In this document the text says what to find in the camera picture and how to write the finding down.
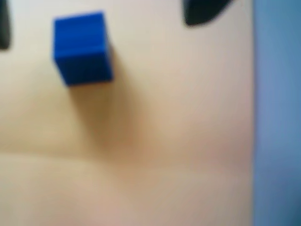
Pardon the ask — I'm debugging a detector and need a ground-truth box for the tiny blue cube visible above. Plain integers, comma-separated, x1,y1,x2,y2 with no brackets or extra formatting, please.
51,10,114,86

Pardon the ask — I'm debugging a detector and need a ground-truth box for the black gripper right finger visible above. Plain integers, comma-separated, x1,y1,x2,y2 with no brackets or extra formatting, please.
182,0,234,26

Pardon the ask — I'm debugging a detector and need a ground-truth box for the orange paper square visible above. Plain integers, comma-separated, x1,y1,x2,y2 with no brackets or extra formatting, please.
0,0,256,226

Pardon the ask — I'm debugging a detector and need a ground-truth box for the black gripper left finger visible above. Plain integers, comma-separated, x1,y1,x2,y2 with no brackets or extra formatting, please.
0,0,12,50

